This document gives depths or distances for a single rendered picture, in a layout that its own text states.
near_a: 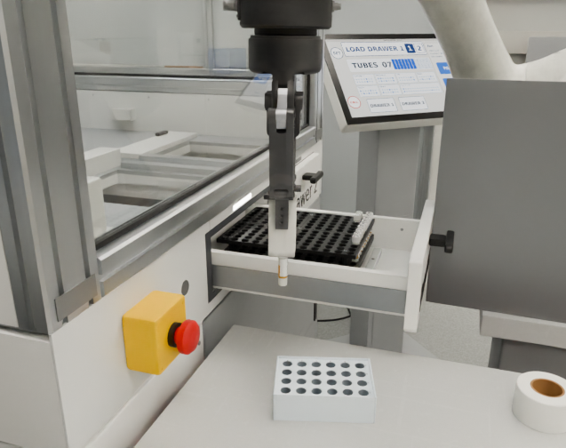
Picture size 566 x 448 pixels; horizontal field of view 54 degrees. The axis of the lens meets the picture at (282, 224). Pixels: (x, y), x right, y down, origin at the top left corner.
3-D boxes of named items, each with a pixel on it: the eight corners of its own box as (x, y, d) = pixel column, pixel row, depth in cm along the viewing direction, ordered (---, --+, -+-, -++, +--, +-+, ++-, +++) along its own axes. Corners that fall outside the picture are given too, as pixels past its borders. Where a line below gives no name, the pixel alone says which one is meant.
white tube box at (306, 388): (368, 381, 75) (370, 357, 74) (375, 423, 67) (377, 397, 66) (276, 379, 75) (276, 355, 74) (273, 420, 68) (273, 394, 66)
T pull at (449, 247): (453, 237, 88) (454, 229, 87) (452, 255, 81) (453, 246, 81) (430, 235, 89) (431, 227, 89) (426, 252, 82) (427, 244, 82)
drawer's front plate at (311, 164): (319, 196, 138) (320, 152, 134) (283, 235, 112) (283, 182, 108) (312, 195, 139) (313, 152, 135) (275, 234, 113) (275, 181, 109)
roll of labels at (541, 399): (569, 442, 64) (576, 413, 63) (506, 420, 68) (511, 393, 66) (577, 409, 70) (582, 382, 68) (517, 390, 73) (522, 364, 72)
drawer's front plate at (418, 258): (430, 256, 101) (436, 199, 98) (416, 335, 75) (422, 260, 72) (420, 255, 102) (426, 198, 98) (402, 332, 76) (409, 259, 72)
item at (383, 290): (420, 251, 100) (423, 219, 98) (404, 317, 77) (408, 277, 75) (218, 228, 112) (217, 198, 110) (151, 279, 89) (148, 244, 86)
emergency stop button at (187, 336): (203, 344, 66) (202, 315, 65) (188, 362, 63) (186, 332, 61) (181, 340, 67) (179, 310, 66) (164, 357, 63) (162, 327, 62)
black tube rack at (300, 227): (372, 252, 98) (375, 218, 96) (354, 295, 83) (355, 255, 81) (256, 238, 105) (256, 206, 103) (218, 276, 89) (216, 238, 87)
